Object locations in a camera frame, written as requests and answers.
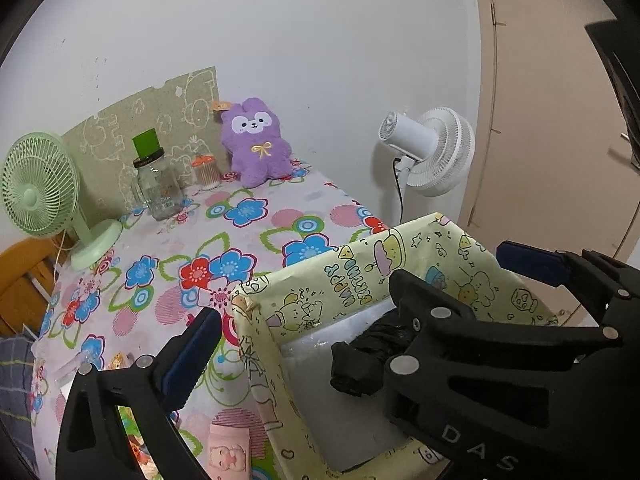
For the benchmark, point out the wooden chair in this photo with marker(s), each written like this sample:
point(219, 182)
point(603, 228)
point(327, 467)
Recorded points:
point(25, 270)

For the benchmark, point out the green desk fan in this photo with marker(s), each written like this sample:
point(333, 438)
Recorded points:
point(35, 195)

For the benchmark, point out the floral tablecloth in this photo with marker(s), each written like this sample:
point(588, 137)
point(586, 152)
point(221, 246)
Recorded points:
point(165, 240)

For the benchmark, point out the yellow printed storage box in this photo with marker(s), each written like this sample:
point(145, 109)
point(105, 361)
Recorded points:
point(300, 280)

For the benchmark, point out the dark panel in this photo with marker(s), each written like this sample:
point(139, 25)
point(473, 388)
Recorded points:
point(615, 75)

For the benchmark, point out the white floor fan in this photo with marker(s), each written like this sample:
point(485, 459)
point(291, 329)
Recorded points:
point(435, 145)

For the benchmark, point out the beige door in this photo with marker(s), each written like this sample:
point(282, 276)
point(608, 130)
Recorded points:
point(550, 110)

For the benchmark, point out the cotton swab jar orange lid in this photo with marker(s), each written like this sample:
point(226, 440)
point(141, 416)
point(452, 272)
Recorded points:
point(206, 172)

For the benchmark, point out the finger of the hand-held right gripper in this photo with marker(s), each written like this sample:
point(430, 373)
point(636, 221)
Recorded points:
point(425, 305)
point(530, 265)

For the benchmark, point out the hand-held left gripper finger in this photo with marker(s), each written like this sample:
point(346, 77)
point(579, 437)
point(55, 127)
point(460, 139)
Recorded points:
point(192, 355)

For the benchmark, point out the grey striped cushion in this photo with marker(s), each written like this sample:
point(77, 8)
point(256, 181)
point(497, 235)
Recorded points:
point(15, 375)

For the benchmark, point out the pink cartoon card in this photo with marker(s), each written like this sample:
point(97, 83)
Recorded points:
point(230, 452)

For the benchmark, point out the purple plush bunny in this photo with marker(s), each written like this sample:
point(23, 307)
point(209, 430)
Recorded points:
point(255, 145)

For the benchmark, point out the clear plastic tube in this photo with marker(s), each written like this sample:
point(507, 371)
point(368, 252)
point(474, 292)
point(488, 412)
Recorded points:
point(72, 367)

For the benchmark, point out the green printed wall sheet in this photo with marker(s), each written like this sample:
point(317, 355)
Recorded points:
point(165, 115)

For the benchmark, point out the glass jar with green lid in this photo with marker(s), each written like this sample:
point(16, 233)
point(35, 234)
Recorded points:
point(155, 185)

